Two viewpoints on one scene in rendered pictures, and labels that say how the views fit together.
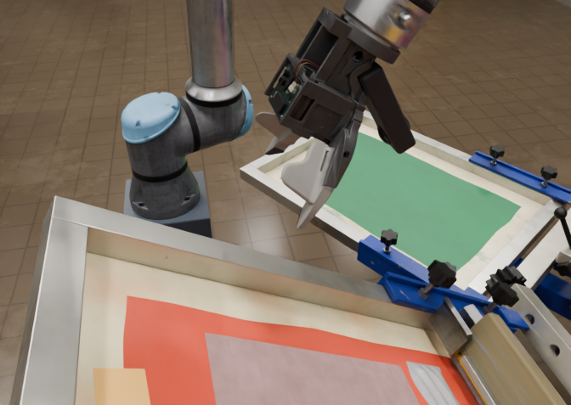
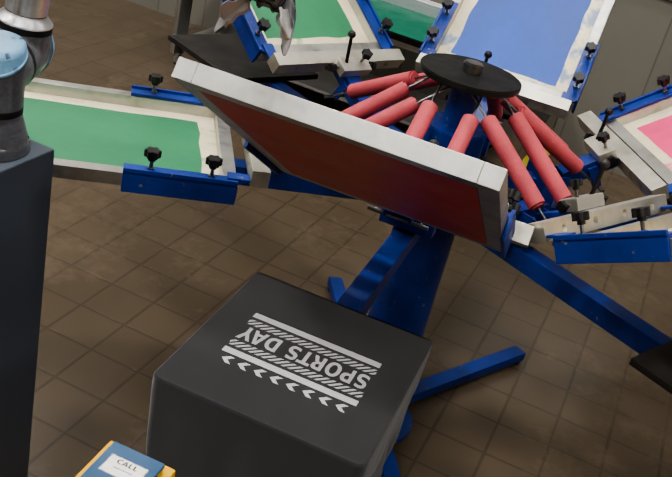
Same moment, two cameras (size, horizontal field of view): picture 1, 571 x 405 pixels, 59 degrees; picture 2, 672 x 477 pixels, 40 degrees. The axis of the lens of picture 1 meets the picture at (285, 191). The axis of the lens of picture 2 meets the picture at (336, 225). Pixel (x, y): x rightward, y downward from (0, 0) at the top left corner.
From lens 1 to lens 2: 1.51 m
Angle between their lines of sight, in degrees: 52
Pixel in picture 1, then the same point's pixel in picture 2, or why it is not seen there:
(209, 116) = (38, 47)
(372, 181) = (63, 132)
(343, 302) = not seen: hidden behind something
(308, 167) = (283, 19)
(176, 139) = (28, 70)
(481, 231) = (188, 145)
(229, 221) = not seen: outside the picture
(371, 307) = not seen: hidden behind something
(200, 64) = not seen: outside the picture
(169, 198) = (22, 134)
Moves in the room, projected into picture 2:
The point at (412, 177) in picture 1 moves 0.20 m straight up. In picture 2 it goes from (93, 121) to (100, 57)
